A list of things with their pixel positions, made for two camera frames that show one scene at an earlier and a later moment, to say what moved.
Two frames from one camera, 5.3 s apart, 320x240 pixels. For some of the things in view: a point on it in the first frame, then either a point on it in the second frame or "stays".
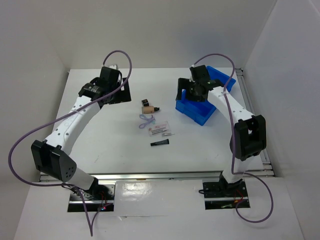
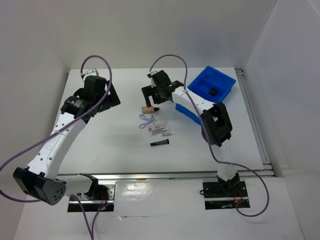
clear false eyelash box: (162, 129) stays
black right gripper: (183, 84) → (148, 91)
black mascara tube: (165, 141) stays
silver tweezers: (167, 134) stays
